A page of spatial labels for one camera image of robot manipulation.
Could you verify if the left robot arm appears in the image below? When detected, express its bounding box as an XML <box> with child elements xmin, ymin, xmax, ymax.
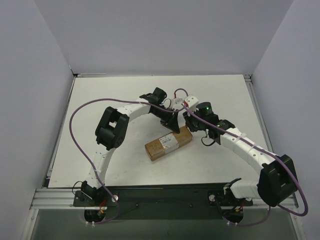
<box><xmin>81</xmin><ymin>87</ymin><xmax>180</xmax><ymax>206</ymax></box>

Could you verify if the brown cardboard express box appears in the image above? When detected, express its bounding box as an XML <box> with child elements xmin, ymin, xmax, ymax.
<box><xmin>144</xmin><ymin>126</ymin><xmax>193</xmax><ymax>162</ymax></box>

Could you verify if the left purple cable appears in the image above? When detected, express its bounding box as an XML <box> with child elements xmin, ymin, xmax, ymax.
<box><xmin>69</xmin><ymin>87</ymin><xmax>191</xmax><ymax>224</ymax></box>

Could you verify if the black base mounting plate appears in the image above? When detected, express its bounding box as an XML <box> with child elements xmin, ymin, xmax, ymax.
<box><xmin>73</xmin><ymin>183</ymin><xmax>253</xmax><ymax>223</ymax></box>

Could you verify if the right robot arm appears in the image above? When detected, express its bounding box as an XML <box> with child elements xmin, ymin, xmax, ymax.
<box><xmin>183</xmin><ymin>97</ymin><xmax>299</xmax><ymax>207</ymax></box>

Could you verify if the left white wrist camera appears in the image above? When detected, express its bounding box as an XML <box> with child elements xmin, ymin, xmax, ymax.
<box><xmin>170</xmin><ymin>97</ymin><xmax>184</xmax><ymax>109</ymax></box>

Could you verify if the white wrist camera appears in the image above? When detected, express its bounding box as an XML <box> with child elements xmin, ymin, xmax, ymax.
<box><xmin>183</xmin><ymin>94</ymin><xmax>199</xmax><ymax>112</ymax></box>
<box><xmin>170</xmin><ymin>97</ymin><xmax>184</xmax><ymax>109</ymax></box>

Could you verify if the aluminium front rail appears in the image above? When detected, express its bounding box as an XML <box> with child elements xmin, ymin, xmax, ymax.
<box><xmin>30</xmin><ymin>188</ymin><xmax>299</xmax><ymax>210</ymax></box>

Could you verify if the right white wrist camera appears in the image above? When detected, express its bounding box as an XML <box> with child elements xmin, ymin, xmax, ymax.
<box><xmin>183</xmin><ymin>94</ymin><xmax>199</xmax><ymax>112</ymax></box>

